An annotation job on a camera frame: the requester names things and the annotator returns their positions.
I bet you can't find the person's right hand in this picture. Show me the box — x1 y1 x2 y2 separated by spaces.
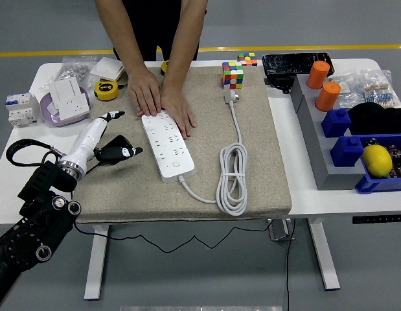
126 69 163 118

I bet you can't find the person's left hand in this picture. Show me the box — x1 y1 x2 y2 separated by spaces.
159 83 197 140

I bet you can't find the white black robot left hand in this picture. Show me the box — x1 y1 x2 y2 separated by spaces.
66 110 144 167

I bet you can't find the black plug adapter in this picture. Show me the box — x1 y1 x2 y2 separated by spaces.
104 135 133 152

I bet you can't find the white power strip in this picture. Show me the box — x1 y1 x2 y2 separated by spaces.
141 109 196 184

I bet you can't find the dark circuit board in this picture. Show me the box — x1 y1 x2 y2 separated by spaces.
365 137 401 181

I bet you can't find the grey-brown mat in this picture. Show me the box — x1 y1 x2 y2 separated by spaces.
70 66 292 224

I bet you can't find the yellow black tape measure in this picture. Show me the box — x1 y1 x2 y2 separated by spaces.
93 80 128 102

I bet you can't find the purple plate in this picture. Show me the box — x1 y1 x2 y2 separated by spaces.
40 86 91 128

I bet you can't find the large colourful puzzle cube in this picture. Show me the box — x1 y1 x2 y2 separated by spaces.
222 61 245 91

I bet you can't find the person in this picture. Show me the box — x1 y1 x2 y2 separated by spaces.
113 0 208 62

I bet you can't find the white circuit breaker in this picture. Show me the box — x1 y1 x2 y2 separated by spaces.
5 92 41 129

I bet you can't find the clear bag of screws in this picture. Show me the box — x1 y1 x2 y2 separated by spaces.
41 55 99 91

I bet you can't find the small colourful puzzle cube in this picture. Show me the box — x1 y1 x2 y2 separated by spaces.
236 52 258 67

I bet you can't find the white table leg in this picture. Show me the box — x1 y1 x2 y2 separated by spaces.
83 223 109 301
307 217 341 291

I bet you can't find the black plastic tray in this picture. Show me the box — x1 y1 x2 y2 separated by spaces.
261 51 336 78

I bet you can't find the orange cylinder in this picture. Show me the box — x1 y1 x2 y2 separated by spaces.
306 60 331 90
315 81 342 113

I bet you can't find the grey stepped block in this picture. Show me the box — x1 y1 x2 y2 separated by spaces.
290 73 366 191

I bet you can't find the blue block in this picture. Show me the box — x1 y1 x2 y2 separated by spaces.
321 108 352 139
329 135 365 168

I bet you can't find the clear bag of small parts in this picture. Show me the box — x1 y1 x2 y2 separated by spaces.
330 74 366 110

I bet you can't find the black cloth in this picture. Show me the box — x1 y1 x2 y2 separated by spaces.
347 102 401 135

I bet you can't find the clear bag of resistors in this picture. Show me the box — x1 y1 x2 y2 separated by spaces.
361 69 401 109

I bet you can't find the yellow lemon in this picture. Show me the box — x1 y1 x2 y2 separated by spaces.
361 144 394 178

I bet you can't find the blue plastic bin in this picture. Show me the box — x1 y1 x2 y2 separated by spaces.
354 133 401 195

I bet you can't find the black table control panel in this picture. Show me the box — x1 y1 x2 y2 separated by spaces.
351 214 401 225

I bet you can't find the white wall socket panel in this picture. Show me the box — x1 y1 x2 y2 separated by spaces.
56 93 91 121

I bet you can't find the white wall switch plate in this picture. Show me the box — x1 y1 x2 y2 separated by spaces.
89 56 125 82

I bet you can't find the white power strip cable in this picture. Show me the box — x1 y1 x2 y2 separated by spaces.
177 89 249 217

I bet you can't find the white switch panel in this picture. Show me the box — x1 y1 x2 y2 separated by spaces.
53 76 83 103

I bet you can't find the thin black plug cord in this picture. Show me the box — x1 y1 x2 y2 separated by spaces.
73 161 272 253

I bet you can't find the metal bracket under table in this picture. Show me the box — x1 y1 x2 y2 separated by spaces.
268 218 295 242

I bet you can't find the black table power cable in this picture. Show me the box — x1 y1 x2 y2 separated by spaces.
285 220 297 311

